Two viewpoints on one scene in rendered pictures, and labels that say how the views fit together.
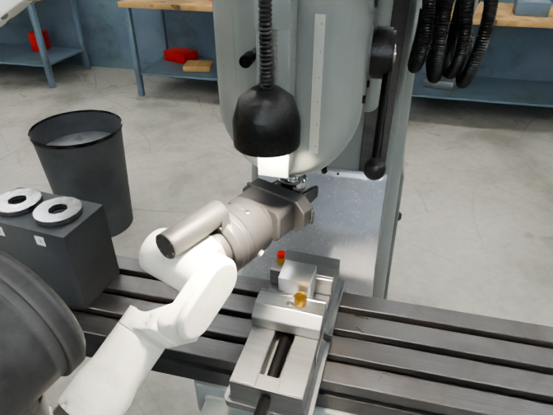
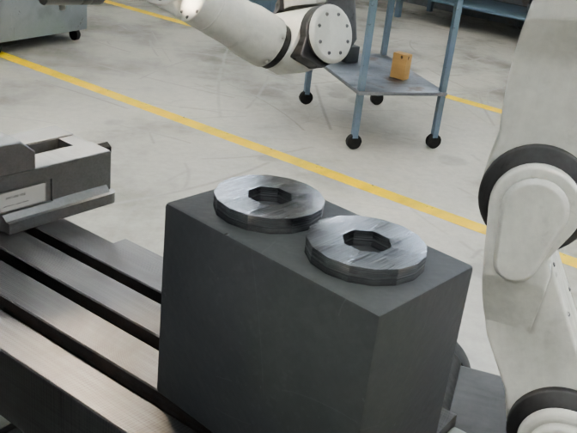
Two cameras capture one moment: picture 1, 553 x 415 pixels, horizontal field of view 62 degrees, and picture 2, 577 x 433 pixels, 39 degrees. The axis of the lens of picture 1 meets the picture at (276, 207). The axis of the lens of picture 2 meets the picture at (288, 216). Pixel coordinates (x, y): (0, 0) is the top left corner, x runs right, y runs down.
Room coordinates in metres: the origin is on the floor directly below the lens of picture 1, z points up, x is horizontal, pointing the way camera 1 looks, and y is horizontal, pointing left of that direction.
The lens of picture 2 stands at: (1.32, 0.67, 1.39)
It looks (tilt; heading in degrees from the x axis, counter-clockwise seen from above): 24 degrees down; 201
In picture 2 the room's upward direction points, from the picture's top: 7 degrees clockwise
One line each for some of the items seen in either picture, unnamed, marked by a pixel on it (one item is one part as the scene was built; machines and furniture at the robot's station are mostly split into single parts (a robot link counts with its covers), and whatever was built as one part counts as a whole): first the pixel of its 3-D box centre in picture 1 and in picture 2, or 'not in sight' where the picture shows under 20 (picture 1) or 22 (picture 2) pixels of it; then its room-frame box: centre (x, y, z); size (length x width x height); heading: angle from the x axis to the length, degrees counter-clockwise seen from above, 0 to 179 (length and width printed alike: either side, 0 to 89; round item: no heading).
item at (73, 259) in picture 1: (50, 244); (301, 326); (0.76, 0.48, 1.03); 0.22 x 0.12 x 0.20; 71
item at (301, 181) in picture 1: (292, 179); not in sight; (0.64, -0.03, 1.26); 0.05 x 0.05 x 0.01
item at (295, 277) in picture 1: (297, 283); not in sight; (0.63, -0.04, 1.04); 0.06 x 0.05 x 0.06; 74
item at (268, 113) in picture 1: (266, 115); not in sight; (0.45, 0.01, 1.45); 0.07 x 0.07 x 0.06
